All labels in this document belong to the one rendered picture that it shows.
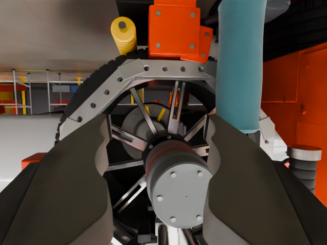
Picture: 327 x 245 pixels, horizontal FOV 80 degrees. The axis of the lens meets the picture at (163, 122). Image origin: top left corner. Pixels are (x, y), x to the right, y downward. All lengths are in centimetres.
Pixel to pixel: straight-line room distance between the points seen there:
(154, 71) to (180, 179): 26
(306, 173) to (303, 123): 37
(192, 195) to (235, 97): 20
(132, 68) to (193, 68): 15
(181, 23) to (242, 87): 22
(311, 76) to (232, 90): 35
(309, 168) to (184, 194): 20
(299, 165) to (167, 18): 39
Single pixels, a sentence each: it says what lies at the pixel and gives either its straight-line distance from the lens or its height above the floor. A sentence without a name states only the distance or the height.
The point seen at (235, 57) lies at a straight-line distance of 41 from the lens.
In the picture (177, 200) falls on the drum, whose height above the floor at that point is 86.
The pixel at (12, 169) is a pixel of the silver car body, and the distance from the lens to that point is 113.
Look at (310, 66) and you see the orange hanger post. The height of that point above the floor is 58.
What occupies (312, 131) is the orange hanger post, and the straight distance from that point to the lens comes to 70.
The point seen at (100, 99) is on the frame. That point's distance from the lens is 49.
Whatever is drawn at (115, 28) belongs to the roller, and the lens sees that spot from 52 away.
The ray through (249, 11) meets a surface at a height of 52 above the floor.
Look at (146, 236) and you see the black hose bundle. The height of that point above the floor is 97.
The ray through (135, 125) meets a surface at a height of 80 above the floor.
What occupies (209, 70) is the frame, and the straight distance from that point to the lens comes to 51.
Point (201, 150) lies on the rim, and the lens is 63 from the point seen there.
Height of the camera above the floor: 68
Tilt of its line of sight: 6 degrees up
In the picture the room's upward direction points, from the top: 180 degrees counter-clockwise
